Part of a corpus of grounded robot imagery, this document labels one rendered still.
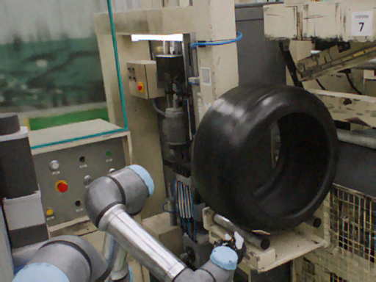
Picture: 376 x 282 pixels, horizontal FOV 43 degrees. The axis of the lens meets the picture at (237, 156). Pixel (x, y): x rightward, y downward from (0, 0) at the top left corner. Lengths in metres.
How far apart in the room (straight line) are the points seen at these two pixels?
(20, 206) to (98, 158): 1.04
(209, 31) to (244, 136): 0.53
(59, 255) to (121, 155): 1.38
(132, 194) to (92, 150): 0.82
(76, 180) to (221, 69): 0.82
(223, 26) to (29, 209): 1.12
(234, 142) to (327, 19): 0.57
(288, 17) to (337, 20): 0.26
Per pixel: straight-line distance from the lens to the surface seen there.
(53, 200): 2.23
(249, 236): 1.89
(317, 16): 1.85
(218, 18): 1.98
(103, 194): 1.37
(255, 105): 1.68
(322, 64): 2.04
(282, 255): 1.97
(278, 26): 2.02
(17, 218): 1.25
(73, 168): 2.22
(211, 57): 1.97
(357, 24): 1.72
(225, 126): 1.68
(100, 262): 1.04
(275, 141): 2.39
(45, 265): 0.92
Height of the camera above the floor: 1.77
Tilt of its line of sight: 17 degrees down
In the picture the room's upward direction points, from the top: 4 degrees counter-clockwise
